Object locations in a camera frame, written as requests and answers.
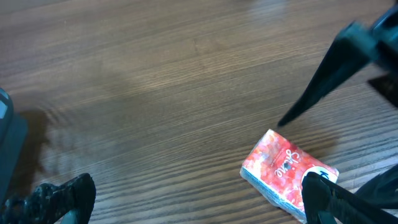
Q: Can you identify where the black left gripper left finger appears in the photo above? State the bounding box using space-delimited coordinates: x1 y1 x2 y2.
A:
1 173 96 224

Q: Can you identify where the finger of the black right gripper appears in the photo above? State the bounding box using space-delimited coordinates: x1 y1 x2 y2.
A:
354 165 398 209

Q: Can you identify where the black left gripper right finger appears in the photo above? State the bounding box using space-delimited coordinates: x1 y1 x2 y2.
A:
302 172 397 224

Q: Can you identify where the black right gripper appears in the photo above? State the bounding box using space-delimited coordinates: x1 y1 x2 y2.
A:
277 3 397 127

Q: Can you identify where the red white small packet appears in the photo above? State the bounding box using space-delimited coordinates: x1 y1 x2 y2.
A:
240 129 340 223

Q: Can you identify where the grey plastic shopping basket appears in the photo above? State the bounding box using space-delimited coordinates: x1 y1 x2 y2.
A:
1 89 28 203

